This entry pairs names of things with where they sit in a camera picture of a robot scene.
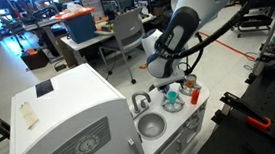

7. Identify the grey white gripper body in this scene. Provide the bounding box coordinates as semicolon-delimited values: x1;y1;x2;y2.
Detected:
149;69;188;91

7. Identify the grey toy faucet spout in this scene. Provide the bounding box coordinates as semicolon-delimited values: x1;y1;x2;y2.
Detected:
130;90;154;116

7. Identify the grey toy faucet knob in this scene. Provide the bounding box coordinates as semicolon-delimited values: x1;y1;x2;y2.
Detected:
140;99;148;110

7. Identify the teal toy cup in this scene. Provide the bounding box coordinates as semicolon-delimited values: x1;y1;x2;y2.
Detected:
167;90;179;106

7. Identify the grey toy stove burner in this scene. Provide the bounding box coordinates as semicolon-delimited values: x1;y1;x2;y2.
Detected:
177;80;203;98
159;92;187;115

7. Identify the orange silver toy can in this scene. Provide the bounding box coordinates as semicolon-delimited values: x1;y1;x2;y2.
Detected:
183;73;199;90

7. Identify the orange floor tape piece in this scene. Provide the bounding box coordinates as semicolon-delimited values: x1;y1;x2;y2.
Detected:
138;63;149;71

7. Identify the red toy bottle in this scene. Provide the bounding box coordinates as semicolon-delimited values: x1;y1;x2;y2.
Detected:
189;89;201;105

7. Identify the white toy kitchen counter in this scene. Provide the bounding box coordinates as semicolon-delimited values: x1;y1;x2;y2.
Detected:
126;77;216;154

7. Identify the grey toy sink bowl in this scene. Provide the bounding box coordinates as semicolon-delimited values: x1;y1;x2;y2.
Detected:
134;111;168;142

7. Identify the grey office chair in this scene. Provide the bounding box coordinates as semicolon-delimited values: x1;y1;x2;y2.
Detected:
95;6;158;88

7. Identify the white desk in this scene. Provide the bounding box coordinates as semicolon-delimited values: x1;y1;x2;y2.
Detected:
58;12;160;68

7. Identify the white toy fridge cabinet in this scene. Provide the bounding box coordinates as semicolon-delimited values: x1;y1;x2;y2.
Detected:
0;58;148;154

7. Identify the blue storage bin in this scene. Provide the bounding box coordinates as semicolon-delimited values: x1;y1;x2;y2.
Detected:
63;11;99;46

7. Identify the black power brick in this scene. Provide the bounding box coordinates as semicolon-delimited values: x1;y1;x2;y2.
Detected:
53;60;69;73

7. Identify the orange bin lid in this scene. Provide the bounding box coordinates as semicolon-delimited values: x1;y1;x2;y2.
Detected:
53;5;97;22

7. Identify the white plastic bag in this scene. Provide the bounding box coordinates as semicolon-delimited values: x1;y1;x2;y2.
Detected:
65;1;87;16

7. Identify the black box with orange item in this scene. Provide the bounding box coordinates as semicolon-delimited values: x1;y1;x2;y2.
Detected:
20;47;50;72

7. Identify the beige paper label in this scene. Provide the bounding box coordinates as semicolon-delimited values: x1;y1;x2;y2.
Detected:
18;100;42;131

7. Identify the grey background desk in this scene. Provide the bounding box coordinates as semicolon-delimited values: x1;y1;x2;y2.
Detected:
21;16;74;67

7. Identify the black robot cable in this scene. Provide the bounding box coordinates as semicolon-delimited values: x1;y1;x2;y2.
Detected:
150;0;275;80

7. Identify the grey fridge door handle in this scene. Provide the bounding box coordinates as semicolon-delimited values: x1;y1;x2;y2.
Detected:
127;137;141;154

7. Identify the thin floor cable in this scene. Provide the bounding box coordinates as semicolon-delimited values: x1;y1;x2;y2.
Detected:
241;50;262;73

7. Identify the black clamp with orange handle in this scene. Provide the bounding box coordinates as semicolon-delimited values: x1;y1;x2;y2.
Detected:
208;88;274;136

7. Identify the aluminium frame stand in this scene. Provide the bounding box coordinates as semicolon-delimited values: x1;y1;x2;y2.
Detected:
237;0;275;86

